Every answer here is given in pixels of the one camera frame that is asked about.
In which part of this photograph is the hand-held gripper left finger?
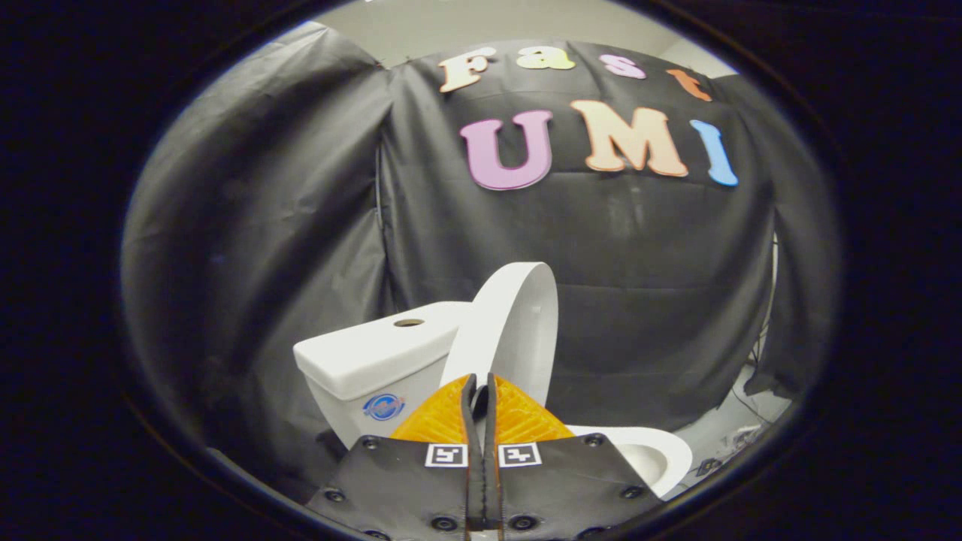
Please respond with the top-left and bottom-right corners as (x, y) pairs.
(304, 373), (483, 539)

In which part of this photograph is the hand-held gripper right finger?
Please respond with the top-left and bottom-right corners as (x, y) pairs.
(482, 373), (664, 541)

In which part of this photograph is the white toilet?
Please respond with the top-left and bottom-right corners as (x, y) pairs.
(292, 301), (694, 499)

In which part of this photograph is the black stand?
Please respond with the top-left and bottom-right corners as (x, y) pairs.
(744, 233), (780, 400)

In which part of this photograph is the black backdrop cloth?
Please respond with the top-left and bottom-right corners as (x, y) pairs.
(120, 21), (844, 506)

